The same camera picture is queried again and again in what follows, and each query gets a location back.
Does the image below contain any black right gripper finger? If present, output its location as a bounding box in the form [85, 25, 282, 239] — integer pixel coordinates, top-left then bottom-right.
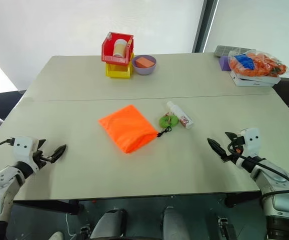
[207, 137, 227, 158]
[224, 131, 238, 141]

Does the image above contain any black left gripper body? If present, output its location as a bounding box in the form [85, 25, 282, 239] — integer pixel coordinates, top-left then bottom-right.
[31, 146, 56, 166]

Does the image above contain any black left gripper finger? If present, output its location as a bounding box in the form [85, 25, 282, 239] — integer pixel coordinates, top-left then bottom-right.
[36, 138, 47, 152]
[49, 144, 68, 164]

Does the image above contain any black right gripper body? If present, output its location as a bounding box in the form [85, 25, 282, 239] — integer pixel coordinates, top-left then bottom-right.
[220, 136, 246, 164]

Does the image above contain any clear bag of orange items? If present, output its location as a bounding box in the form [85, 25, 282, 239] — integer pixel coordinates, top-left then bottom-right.
[227, 48, 289, 79]

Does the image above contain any white spray bottle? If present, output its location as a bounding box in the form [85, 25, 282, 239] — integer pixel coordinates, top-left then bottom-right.
[165, 100, 194, 130]

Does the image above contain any green round toy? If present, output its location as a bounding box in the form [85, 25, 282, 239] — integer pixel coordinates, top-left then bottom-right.
[158, 112, 180, 129]

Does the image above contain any white flat box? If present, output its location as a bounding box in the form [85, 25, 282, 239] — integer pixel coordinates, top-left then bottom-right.
[229, 70, 282, 88]

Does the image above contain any purple small container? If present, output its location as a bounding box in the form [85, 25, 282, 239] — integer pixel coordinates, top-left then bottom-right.
[219, 55, 232, 72]

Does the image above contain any white shoe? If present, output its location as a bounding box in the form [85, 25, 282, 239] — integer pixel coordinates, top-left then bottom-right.
[47, 230, 65, 240]

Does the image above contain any grey grid tray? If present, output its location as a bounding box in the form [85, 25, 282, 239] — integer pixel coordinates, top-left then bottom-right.
[213, 44, 248, 59]

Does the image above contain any dark rounded grey shape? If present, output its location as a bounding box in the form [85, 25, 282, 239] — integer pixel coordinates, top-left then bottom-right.
[161, 206, 190, 240]
[88, 208, 128, 240]

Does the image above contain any yellow plastic storage bin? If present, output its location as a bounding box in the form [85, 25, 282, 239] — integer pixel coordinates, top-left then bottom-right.
[105, 51, 136, 80]

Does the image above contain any purple bowl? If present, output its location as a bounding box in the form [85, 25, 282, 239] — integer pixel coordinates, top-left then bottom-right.
[131, 54, 158, 76]

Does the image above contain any orange sponge block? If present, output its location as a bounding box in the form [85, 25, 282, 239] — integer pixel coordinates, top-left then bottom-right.
[135, 56, 156, 69]

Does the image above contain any red plastic storage bin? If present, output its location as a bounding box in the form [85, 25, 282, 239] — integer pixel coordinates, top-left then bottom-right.
[100, 31, 136, 65]

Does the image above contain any beige tape roll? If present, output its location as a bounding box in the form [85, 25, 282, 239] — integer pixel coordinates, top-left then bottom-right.
[112, 38, 129, 58]

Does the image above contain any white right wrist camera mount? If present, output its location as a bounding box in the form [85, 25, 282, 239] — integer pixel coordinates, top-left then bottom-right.
[236, 127, 261, 159]

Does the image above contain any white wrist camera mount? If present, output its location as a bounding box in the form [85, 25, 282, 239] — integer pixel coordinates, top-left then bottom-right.
[236, 127, 261, 159]
[11, 136, 38, 164]

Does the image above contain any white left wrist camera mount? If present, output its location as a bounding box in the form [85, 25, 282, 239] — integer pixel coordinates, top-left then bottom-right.
[11, 136, 38, 164]

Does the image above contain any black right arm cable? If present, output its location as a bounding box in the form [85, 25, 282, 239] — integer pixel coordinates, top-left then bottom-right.
[227, 141, 289, 195]

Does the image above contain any black table bracket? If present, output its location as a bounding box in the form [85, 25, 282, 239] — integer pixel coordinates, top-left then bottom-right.
[223, 190, 261, 209]
[12, 199, 81, 216]

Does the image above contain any orange drawstring pouch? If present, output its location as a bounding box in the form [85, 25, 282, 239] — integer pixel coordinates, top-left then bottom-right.
[97, 104, 159, 155]

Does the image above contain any dark window frame pillar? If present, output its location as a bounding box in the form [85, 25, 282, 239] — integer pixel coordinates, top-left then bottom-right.
[192, 0, 220, 54]

